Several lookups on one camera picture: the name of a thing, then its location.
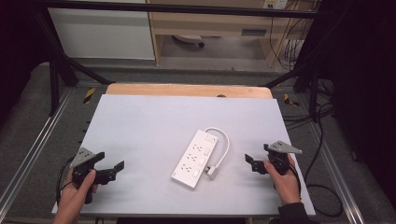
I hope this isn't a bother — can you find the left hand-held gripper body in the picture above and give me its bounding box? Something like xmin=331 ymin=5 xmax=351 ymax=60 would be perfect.
xmin=69 ymin=147 xmax=104 ymax=204

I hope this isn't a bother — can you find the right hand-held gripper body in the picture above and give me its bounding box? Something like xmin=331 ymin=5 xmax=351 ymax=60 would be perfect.
xmin=267 ymin=140 xmax=303 ymax=175

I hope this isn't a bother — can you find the white power cable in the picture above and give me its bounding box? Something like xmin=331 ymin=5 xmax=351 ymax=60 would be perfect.
xmin=204 ymin=126 xmax=231 ymax=171

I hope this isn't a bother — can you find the white plug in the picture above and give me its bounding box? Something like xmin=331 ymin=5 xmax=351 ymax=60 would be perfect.
xmin=205 ymin=165 xmax=220 ymax=181

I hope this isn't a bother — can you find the white power strip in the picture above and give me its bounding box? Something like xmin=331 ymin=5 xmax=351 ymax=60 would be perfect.
xmin=171 ymin=129 xmax=219 ymax=189

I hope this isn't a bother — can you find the person's right hand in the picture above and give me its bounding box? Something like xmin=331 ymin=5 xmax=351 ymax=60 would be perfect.
xmin=263 ymin=154 xmax=302 ymax=206

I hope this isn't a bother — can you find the person's left hand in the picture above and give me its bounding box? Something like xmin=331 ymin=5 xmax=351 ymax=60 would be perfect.
xmin=59 ymin=169 xmax=98 ymax=215

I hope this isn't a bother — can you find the yellow black floor tape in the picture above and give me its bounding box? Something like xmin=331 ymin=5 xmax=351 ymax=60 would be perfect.
xmin=283 ymin=92 xmax=301 ymax=107
xmin=82 ymin=87 xmax=96 ymax=105

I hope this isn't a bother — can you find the wooden table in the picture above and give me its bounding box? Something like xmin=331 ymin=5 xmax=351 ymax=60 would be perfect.
xmin=106 ymin=82 xmax=275 ymax=100

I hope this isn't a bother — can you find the black curtain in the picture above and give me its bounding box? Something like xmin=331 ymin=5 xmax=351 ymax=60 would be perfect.
xmin=0 ymin=0 xmax=52 ymax=120
xmin=303 ymin=0 xmax=396 ymax=200

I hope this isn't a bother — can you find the white cabinet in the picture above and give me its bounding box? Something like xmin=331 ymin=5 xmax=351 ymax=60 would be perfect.
xmin=48 ymin=0 xmax=156 ymax=61

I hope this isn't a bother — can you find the office chair base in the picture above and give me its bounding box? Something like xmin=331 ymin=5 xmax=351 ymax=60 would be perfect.
xmin=172 ymin=34 xmax=205 ymax=49

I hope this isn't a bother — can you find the light wooden desk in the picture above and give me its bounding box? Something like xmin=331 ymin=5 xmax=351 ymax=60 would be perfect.
xmin=146 ymin=0 xmax=314 ymax=68

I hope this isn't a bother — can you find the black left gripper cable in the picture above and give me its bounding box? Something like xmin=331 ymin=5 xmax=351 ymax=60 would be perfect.
xmin=55 ymin=156 xmax=77 ymax=205

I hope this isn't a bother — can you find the black floor cable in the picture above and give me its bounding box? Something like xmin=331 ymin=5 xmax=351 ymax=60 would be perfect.
xmin=281 ymin=78 xmax=345 ymax=218

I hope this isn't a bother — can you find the aluminium floor rail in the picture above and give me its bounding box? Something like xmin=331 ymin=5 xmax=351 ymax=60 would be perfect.
xmin=0 ymin=88 xmax=75 ymax=216
xmin=305 ymin=119 xmax=366 ymax=224

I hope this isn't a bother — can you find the bundle of hanging cables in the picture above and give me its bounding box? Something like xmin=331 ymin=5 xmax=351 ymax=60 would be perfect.
xmin=268 ymin=0 xmax=320 ymax=72

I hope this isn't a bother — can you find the white wall socket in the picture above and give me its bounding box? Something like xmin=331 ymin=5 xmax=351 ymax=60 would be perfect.
xmin=262 ymin=0 xmax=290 ymax=10

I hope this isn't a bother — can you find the black metal frame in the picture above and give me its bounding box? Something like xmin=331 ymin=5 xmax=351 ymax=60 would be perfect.
xmin=32 ymin=0 xmax=323 ymax=123

